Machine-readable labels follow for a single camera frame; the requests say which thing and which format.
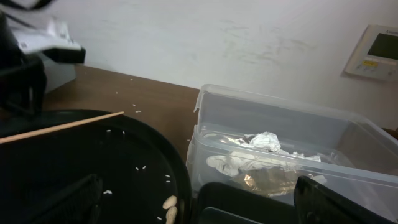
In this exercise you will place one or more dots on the round black tray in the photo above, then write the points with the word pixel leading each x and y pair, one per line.
pixel 138 166

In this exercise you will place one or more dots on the grey plastic dishwasher rack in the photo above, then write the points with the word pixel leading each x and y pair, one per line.
pixel 57 74

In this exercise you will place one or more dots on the wall control panel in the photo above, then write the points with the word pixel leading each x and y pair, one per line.
pixel 375 55

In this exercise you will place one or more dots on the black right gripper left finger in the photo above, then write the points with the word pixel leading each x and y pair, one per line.
pixel 77 203

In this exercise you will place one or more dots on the clear plastic waste bin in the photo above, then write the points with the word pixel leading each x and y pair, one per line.
pixel 361 158

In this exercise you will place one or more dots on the wooden chopstick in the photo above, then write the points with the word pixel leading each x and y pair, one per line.
pixel 57 128

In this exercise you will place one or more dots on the brown gold snack wrapper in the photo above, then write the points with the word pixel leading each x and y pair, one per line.
pixel 261 175

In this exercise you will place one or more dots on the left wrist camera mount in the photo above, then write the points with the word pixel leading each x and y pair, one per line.
pixel 54 42

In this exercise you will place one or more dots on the black rectangular food-waste tray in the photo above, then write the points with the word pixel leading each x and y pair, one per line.
pixel 221 203

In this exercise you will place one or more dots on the white paper napkin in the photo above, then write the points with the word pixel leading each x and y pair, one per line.
pixel 251 152

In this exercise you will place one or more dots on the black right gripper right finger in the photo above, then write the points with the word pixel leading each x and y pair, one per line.
pixel 315 203

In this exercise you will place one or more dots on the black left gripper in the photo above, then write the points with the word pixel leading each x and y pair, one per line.
pixel 23 80

